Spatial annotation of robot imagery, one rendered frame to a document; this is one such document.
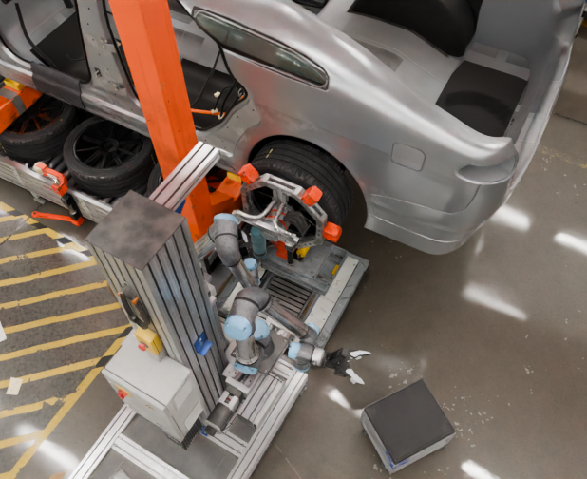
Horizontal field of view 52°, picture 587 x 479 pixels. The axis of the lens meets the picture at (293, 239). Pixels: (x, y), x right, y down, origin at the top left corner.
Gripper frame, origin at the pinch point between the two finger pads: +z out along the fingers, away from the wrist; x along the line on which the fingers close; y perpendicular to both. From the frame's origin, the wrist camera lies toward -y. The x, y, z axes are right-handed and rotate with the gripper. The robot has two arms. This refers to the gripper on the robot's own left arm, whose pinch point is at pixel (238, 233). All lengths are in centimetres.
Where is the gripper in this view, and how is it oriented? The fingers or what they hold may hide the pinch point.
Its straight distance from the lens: 347.8
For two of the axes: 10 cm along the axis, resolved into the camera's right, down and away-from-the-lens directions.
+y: 0.2, 5.6, 8.3
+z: -2.9, -7.9, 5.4
